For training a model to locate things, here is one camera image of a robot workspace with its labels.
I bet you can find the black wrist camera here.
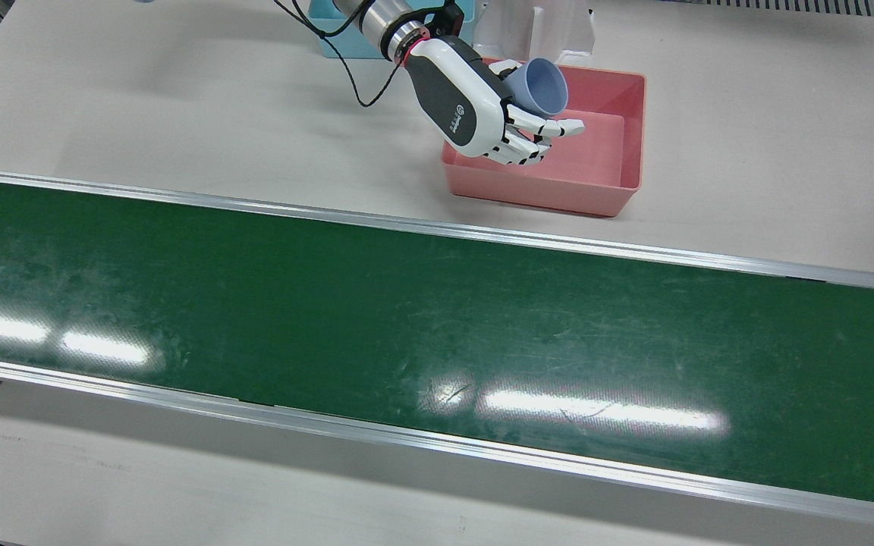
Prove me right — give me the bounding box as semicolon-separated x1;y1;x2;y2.
423;0;468;39

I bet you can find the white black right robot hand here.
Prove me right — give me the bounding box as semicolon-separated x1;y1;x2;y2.
404;36;586;166

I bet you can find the green conveyor belt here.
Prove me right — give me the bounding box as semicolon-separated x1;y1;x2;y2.
0;168;874;529

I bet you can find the light blue plastic box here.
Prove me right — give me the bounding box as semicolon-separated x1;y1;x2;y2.
308;0;477;61

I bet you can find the white translucent plastic container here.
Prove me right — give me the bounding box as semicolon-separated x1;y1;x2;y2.
472;0;597;67

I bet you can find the pink plastic box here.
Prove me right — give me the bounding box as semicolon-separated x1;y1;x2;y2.
441;57;647;218

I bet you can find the black cable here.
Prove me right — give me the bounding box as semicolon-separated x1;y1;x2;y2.
274;0;403;108

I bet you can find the light blue plastic cup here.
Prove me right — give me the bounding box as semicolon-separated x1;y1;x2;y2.
503;59;569;118

